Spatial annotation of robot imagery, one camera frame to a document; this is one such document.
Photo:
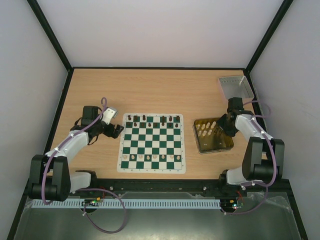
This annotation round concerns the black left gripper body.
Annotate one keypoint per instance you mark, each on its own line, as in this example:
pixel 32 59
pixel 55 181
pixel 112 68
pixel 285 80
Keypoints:
pixel 109 132

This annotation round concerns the gold tin tray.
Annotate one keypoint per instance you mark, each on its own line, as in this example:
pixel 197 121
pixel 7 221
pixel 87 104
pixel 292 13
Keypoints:
pixel 209 137

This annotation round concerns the black enclosure frame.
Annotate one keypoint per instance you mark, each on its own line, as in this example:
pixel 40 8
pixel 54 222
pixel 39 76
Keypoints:
pixel 104 33

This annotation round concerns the white slotted cable duct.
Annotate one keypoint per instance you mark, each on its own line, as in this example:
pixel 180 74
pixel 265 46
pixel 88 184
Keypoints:
pixel 73 203

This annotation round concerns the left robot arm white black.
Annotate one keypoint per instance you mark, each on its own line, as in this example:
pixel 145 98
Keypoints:
pixel 50 178

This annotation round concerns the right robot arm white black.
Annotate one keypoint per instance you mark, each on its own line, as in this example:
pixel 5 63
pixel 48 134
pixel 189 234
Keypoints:
pixel 263 160

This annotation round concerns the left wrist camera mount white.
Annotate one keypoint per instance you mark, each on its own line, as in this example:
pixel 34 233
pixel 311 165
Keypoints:
pixel 109 114

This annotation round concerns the green white chess board mat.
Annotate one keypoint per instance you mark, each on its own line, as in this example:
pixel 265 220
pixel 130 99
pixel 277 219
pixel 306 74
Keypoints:
pixel 159 137

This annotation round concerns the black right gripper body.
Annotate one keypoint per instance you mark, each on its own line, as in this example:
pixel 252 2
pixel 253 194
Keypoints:
pixel 225 125

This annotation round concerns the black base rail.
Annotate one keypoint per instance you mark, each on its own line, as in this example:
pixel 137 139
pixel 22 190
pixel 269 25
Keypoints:
pixel 203 187

